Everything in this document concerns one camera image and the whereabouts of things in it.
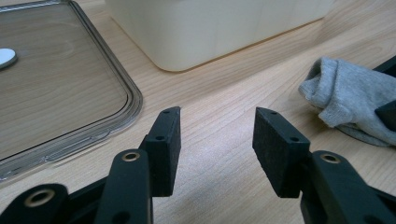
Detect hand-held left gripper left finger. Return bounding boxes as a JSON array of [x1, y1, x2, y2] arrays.
[[139, 105, 182, 198]]

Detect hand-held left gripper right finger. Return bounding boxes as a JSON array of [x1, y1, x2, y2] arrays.
[[252, 106, 312, 199]]

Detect grey sock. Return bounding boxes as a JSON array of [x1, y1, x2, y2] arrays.
[[298, 56, 396, 148]]

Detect cream divided storage box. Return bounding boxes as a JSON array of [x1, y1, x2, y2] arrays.
[[104, 0, 336, 73]]

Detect transparent box lid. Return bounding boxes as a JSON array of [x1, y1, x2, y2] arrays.
[[0, 0, 144, 183]]

